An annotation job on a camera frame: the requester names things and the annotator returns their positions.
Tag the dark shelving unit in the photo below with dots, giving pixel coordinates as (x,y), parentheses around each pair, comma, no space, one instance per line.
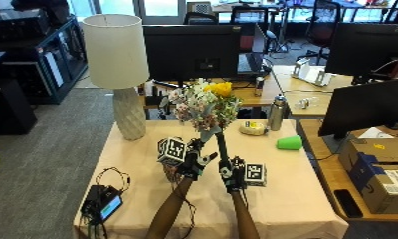
(53,59)

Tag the wooden desk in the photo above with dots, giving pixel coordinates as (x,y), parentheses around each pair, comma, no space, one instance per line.
(255,91)
(335,172)

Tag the person's right hand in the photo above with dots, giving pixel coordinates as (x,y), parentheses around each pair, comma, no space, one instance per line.
(231,176)

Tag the white marker cube on left glove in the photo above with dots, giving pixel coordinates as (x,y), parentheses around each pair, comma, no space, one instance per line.
(172,151)

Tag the laptop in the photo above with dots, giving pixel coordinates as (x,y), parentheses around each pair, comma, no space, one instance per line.
(250,54)

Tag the black computer monitor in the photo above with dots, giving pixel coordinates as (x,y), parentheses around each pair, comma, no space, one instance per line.
(190,51)
(367,108)
(367,49)

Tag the black computer tower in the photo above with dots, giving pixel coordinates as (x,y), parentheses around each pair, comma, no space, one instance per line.
(7,106)

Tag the yellow and white packet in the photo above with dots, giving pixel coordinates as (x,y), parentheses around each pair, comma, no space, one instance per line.
(253,128)

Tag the yellow flower with green stem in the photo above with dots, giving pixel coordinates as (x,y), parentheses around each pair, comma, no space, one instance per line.
(222,132)

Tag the pink and white flower bouquet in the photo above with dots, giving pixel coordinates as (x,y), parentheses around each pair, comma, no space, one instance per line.
(202,108)

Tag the white table lamp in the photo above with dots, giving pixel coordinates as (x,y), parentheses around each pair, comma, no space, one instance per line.
(118,66)

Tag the green plastic cup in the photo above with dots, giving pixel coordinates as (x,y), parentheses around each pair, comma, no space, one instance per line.
(290,143)

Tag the steel water bottle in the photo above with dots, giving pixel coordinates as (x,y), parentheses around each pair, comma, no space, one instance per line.
(277,113)

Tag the black office chair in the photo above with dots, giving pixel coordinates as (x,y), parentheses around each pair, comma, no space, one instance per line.
(322,28)
(251,16)

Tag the black smartphone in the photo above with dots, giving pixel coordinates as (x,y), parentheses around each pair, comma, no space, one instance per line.
(347,203)

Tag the black device with lit screen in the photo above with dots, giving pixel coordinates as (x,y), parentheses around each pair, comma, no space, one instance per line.
(105,203)

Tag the clear plastic bottle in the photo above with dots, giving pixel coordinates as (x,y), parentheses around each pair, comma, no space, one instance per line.
(306,103)

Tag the person's left hand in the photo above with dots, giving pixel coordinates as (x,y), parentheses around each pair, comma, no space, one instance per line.
(193,162)

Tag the beige tablecloth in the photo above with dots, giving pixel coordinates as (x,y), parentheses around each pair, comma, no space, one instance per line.
(215,205)

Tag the cardboard box with blue tape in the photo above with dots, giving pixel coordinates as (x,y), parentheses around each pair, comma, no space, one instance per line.
(382,187)

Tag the white marker cube on glove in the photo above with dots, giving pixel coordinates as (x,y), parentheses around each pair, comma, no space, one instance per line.
(255,174)
(172,151)

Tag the white marker cube on right glove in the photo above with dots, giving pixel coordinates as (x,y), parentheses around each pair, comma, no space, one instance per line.
(255,174)

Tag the white stand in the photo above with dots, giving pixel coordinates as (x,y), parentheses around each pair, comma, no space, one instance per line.
(311,73)

